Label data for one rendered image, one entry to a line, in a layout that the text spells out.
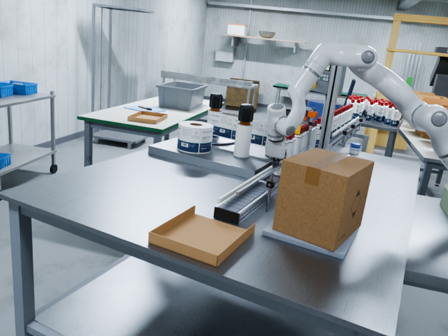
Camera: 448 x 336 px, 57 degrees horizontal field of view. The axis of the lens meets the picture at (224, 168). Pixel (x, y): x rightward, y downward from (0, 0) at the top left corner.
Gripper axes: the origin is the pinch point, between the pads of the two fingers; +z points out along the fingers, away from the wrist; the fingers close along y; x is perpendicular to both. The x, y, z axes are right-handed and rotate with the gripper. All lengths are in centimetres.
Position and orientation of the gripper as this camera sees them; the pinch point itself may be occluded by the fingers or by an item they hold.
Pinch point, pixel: (275, 164)
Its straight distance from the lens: 203.4
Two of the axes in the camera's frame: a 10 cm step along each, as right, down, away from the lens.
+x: -4.5, 5.3, -7.2
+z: 0.5, 8.2, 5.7
